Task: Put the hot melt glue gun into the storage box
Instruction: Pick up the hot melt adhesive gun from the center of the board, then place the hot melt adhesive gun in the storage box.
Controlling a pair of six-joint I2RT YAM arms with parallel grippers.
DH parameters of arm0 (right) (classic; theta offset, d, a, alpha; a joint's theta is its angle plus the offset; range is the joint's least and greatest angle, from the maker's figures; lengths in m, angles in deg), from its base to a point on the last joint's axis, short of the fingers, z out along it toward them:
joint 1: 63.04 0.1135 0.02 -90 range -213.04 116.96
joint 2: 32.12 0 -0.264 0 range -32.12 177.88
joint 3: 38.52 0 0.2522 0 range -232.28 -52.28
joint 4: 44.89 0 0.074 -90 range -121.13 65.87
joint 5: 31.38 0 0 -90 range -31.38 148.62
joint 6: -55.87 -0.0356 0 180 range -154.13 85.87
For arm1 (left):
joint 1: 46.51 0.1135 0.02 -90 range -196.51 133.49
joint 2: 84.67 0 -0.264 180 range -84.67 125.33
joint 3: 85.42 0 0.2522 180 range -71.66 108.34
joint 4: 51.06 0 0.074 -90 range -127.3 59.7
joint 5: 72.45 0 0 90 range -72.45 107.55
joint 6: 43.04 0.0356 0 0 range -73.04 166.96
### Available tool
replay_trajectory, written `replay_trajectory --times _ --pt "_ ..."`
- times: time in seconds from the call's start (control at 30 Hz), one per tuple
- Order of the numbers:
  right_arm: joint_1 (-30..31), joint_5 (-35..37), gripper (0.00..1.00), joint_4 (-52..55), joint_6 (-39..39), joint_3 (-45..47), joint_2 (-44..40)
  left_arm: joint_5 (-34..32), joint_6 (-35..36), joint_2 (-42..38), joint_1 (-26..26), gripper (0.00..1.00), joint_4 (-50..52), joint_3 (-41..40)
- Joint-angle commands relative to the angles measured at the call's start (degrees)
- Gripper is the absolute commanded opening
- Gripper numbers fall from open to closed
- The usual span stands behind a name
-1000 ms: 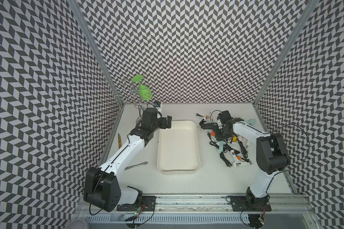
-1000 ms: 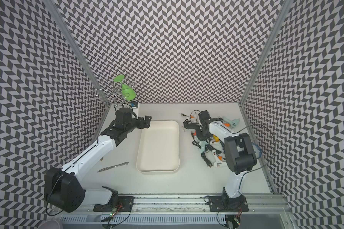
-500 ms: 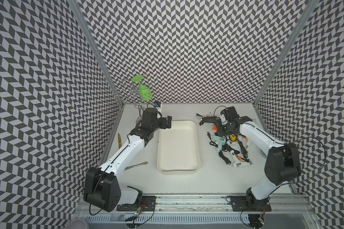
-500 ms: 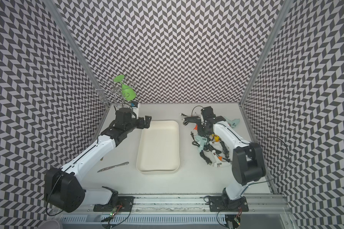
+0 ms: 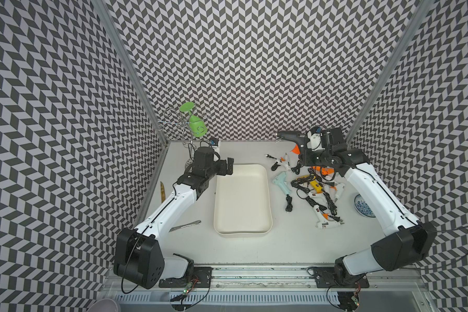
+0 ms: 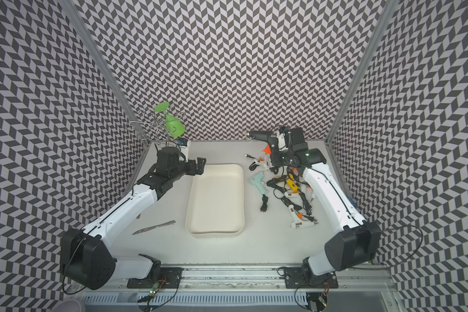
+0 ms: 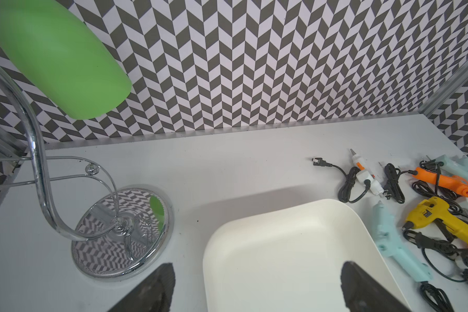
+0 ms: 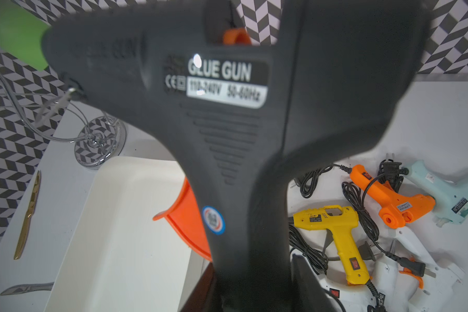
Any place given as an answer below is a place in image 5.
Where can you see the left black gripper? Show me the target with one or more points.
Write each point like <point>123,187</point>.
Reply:
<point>223,170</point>

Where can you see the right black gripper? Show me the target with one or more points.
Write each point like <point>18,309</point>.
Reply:
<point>309,161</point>

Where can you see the black hot glue gun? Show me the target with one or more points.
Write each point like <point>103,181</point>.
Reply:
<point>292,136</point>

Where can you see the yellow glue gun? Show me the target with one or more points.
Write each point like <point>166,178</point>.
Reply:
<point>307,184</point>

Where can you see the cream plastic storage box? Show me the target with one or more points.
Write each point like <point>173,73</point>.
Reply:
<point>242,203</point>

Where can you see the small white glue gun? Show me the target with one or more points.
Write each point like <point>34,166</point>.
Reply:
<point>279,161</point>

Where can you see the mint green glue gun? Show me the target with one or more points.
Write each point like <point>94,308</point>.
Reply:
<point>280,181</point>

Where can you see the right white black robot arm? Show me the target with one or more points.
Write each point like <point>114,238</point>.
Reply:
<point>406,239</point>

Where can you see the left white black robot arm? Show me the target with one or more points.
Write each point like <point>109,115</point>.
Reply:
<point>138,257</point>

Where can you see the orange glue gun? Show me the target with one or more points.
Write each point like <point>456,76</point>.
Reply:
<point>324,171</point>

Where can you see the white glue gun right pile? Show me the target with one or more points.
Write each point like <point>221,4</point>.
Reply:
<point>336,191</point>

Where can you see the green plastic cup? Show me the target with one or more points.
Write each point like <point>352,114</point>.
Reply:
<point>194,122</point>

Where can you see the blue patterned ceramic bowl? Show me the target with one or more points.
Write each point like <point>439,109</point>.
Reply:
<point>362,207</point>

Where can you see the silver metal knife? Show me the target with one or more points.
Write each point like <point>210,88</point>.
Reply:
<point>194,223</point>

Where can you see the wooden yellow knife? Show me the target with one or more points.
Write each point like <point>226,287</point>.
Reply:
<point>162,192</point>

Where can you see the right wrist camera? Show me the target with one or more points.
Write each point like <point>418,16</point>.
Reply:
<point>314,142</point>

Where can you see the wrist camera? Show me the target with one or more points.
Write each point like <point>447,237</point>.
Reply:
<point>314,142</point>
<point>215,144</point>

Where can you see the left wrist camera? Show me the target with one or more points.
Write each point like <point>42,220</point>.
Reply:
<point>215,144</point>

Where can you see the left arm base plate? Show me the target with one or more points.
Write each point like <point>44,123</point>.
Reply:
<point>202,274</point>

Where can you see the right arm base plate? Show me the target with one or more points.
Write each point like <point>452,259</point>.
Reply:
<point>326,277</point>

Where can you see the aluminium rail frame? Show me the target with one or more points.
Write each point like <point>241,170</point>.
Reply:
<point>275,288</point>

